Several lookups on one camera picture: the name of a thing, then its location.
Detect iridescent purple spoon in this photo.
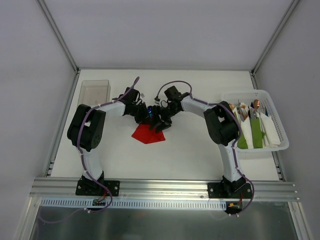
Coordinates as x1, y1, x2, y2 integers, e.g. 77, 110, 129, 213
147, 105, 154, 119

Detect red paper napkin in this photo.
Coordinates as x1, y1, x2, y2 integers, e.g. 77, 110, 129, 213
131, 124, 166, 144

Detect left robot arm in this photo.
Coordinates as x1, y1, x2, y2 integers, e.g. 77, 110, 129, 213
67, 87, 149, 195

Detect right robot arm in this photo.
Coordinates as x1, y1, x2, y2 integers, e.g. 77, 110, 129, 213
147, 86, 244, 198

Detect white napkin roll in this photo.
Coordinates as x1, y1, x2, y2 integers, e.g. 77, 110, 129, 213
236, 102, 254, 150

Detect left green napkin roll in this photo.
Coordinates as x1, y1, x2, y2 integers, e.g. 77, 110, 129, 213
233, 111, 250, 150

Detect right white napkin rolls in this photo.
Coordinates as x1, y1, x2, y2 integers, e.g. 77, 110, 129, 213
259, 112, 281, 148

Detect clear plastic box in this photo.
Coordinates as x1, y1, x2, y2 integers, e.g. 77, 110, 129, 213
77, 80, 111, 106

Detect gold spoon in basket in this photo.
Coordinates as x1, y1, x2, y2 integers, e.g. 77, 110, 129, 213
229, 104, 235, 111

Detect white plastic basket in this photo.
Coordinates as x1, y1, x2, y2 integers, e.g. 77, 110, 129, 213
221, 89, 289, 153

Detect copper spoon in basket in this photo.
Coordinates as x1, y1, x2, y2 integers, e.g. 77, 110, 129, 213
253, 99, 261, 112

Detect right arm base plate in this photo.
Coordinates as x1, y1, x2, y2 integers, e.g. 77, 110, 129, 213
207, 181, 253, 199

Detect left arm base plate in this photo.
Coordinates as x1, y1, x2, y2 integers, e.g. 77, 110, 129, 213
75, 178, 121, 197

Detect white slotted cable duct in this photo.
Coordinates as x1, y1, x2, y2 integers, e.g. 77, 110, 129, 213
40, 197, 227, 211

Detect aluminium front rail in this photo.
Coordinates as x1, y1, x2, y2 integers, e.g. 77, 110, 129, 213
29, 177, 301, 202

